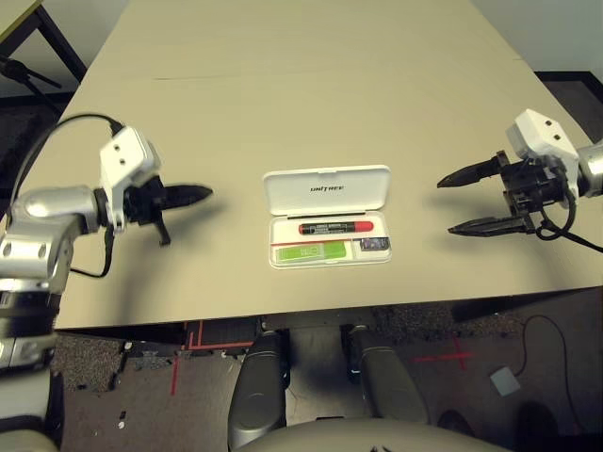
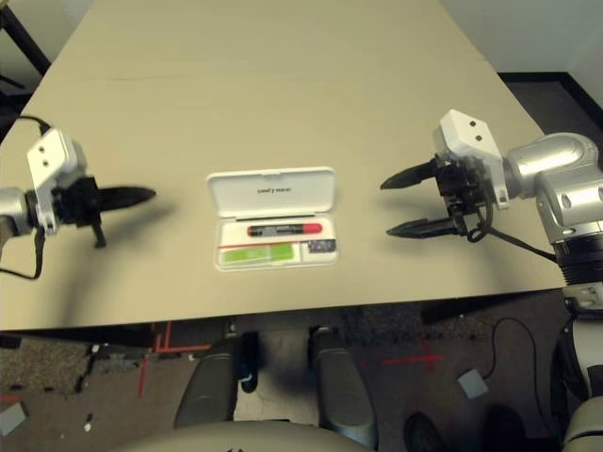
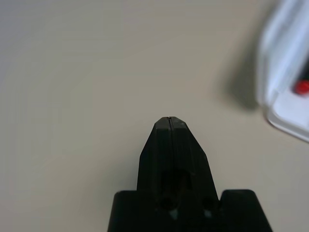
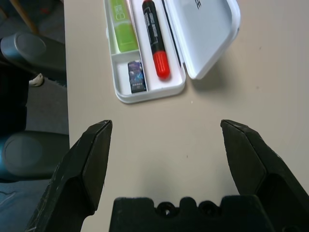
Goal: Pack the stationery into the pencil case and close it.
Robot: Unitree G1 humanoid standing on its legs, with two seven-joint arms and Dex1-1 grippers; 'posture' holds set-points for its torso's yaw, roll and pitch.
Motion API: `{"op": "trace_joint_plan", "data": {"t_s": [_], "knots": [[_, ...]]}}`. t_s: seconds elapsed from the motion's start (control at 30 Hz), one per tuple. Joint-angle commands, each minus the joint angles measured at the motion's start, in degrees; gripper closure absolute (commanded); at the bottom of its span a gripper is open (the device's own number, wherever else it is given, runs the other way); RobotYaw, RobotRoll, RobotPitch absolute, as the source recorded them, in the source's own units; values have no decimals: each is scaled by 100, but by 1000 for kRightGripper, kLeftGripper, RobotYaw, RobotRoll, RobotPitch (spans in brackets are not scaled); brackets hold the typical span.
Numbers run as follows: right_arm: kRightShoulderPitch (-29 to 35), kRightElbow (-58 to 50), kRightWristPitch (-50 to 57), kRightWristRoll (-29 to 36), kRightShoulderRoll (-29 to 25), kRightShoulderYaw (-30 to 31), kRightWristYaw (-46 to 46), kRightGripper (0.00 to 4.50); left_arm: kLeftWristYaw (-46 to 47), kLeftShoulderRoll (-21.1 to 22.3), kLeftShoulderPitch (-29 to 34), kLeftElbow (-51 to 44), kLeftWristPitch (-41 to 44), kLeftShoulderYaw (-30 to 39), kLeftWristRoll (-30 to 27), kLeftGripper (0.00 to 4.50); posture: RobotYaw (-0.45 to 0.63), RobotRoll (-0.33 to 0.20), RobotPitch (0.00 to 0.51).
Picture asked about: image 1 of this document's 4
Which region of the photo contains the grey robot leg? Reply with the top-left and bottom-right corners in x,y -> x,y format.
227,329 -> 289,448
347,324 -> 428,423

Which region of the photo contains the black shoe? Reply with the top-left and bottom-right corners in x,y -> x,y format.
437,409 -> 475,437
517,402 -> 560,437

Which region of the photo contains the black framed side table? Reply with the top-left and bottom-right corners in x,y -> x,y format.
0,0 -> 89,100

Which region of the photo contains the green plastic ruler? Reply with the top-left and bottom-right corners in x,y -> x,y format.
274,242 -> 345,262

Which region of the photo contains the white plastic pencil case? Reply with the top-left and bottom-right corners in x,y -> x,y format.
262,164 -> 393,270

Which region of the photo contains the thin black floor cable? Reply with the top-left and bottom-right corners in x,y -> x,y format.
513,315 -> 580,425

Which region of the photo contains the grey left robot leg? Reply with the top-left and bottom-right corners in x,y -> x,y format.
227,329 -> 289,448

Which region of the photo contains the black left wrist camera cable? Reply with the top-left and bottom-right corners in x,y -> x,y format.
8,113 -> 126,279

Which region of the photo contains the black wall baseboard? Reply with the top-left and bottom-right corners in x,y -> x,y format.
534,71 -> 603,100

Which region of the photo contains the grey floor pedal box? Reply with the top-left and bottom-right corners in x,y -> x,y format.
489,366 -> 522,396

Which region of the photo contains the grey right robot leg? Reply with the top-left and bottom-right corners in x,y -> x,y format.
347,324 -> 428,423

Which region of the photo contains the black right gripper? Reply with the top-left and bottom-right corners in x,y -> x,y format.
436,150 -> 571,237

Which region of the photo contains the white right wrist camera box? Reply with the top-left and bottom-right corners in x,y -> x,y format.
506,108 -> 580,199

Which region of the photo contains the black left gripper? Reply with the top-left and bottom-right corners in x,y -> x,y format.
125,176 -> 214,247

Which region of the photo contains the grey robot torso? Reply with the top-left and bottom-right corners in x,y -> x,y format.
230,418 -> 510,452

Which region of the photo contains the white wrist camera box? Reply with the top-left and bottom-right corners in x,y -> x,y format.
98,125 -> 162,232
506,108 -> 580,199

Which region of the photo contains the black tripod stand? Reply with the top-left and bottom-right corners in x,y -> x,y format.
0,55 -> 62,114

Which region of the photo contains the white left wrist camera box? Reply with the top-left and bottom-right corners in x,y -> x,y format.
98,125 -> 162,232

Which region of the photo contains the black marker with red cap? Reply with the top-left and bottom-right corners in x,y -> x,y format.
298,219 -> 373,235

